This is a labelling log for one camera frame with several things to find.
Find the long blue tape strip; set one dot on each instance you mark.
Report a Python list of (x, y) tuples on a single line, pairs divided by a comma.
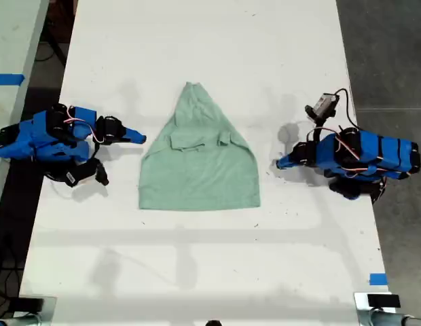
[(8, 79)]

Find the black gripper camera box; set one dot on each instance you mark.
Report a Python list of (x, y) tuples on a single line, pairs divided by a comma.
[(79, 173)]

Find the grey metal pipe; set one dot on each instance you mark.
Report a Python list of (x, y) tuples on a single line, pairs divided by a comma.
[(20, 321), (383, 319)]

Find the pale side table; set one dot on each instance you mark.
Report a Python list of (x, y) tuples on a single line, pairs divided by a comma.
[(13, 40)]

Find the small black box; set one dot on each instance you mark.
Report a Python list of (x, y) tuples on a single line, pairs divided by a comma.
[(31, 304), (383, 301)]

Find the black camera stalk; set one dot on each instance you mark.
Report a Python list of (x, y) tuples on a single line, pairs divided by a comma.
[(320, 127)]

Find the small dark round object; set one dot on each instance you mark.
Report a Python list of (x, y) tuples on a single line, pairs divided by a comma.
[(213, 323)]

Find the short blue tape strip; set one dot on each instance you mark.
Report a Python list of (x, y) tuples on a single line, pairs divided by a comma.
[(378, 279)]

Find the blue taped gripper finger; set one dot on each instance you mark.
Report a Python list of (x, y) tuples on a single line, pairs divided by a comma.
[(287, 165), (286, 160), (136, 140), (136, 134)]

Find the pale green T-shirt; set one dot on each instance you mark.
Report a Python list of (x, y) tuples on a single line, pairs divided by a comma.
[(197, 176)]

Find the silver metal bracket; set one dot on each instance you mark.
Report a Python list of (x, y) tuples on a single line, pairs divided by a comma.
[(360, 300), (49, 305)]

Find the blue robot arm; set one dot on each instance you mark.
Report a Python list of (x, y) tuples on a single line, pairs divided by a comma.
[(27, 139), (383, 153)]

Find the silver black camera box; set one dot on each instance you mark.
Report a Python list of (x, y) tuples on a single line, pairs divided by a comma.
[(324, 104)]

